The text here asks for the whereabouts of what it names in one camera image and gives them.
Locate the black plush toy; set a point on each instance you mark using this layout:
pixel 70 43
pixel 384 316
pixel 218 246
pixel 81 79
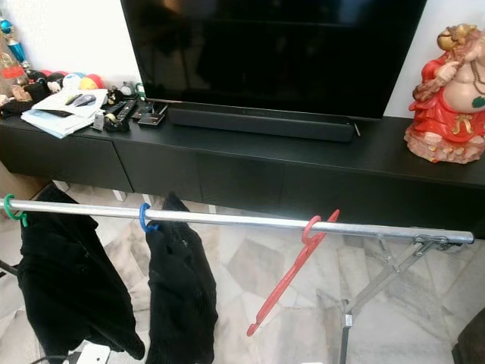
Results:
pixel 43 80

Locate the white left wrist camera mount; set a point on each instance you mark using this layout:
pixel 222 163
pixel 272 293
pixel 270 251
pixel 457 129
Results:
pixel 92 355

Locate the silver metal clothes rack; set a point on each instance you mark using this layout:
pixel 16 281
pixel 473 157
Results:
pixel 235 221

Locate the dark sofa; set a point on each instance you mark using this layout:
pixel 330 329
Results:
pixel 471 341

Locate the blue plastic hanger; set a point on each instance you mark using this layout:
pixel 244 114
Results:
pixel 144 218

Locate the black television console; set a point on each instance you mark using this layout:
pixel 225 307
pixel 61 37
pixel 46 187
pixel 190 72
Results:
pixel 273 178

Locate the white blue ball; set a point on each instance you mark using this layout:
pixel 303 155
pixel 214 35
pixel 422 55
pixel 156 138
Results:
pixel 72 80

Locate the small black set-top box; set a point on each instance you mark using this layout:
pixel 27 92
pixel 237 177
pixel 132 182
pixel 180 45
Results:
pixel 151 119

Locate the black flat screen television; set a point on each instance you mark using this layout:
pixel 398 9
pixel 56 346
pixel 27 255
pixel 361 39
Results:
pixel 273 53

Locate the red plastic hanger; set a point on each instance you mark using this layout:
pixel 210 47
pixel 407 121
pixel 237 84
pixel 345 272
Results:
pixel 291 274

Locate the blue gold trophy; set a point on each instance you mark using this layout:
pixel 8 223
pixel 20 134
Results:
pixel 15 49

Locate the grey computer mouse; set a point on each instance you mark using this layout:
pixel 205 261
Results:
pixel 83 100

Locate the black tape dispenser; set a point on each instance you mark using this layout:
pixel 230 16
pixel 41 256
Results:
pixel 117 125

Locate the jar with red lid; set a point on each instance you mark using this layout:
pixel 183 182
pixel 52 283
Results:
pixel 15 72

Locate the white paper stack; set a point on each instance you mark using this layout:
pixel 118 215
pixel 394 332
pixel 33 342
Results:
pixel 61 120

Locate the black soundbar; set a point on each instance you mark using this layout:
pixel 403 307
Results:
pixel 261 123

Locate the red buddha statue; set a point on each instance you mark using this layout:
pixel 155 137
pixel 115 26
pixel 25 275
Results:
pixel 443 114

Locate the yellow red ball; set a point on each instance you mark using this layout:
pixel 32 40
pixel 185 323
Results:
pixel 92 82

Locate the black remote control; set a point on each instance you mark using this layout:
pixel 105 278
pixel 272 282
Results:
pixel 125 110

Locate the green plastic hanger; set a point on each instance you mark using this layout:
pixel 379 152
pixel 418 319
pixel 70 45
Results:
pixel 9 211

